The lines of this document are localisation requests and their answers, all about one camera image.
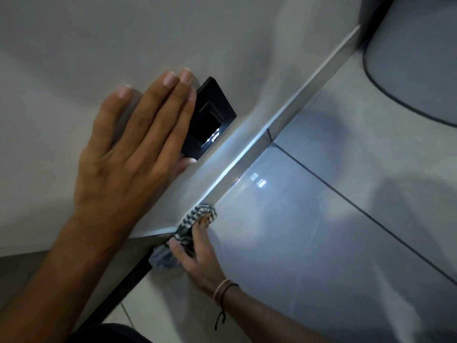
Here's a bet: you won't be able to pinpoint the person's right hand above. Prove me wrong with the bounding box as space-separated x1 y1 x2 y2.
169 215 229 296

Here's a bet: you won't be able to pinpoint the person's left hand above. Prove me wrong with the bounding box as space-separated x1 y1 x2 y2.
71 68 198 241

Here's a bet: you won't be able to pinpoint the striped cleaning cloth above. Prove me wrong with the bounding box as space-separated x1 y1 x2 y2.
148 204 218 270

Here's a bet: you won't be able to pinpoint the person's right forearm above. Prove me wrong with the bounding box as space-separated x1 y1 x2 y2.
214 280 331 343

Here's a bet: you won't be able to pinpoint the person's left forearm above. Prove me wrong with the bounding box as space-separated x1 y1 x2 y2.
0 211 140 343

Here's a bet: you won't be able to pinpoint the pink wristband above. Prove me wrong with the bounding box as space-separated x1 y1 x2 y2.
213 279 231 306

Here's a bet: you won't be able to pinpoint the person's dark trousers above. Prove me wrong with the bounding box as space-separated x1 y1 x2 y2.
67 323 155 343

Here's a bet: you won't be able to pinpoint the grey skirting board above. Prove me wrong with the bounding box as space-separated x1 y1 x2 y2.
127 25 362 243

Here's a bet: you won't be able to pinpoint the grey container with black rim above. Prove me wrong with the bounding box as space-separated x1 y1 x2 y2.
362 0 457 127

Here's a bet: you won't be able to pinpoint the black wall switch plate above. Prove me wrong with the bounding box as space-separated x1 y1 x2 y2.
180 76 238 165

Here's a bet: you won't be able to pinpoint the black cord bracelet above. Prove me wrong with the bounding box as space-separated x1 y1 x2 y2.
214 283 239 331

